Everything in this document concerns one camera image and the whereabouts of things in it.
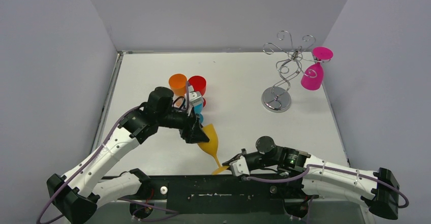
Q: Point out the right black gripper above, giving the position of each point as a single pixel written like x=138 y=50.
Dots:
x=244 y=152

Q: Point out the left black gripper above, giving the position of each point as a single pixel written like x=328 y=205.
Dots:
x=190 y=130

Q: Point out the yellow wine glass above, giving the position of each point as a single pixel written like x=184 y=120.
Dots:
x=211 y=147

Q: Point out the blue wine glass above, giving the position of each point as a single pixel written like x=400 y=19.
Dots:
x=198 y=111

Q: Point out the red wine glass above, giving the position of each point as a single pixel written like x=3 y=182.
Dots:
x=198 y=84

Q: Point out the orange wine glass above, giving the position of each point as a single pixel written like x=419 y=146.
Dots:
x=177 y=83

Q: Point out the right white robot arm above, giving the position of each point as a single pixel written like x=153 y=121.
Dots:
x=378 y=191

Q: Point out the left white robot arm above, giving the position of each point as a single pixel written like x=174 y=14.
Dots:
x=79 y=192

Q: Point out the pink wine glass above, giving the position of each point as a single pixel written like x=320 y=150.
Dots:
x=313 y=76

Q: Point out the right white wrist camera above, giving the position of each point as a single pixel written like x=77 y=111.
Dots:
x=239 y=167

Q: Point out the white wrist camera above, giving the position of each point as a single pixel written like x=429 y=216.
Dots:
x=239 y=167
x=193 y=98

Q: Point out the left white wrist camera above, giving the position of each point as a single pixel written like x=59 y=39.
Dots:
x=193 y=98

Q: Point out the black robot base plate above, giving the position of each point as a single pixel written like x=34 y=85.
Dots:
x=223 y=194

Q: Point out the silver wire glass rack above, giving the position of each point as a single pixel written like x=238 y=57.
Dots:
x=277 y=98

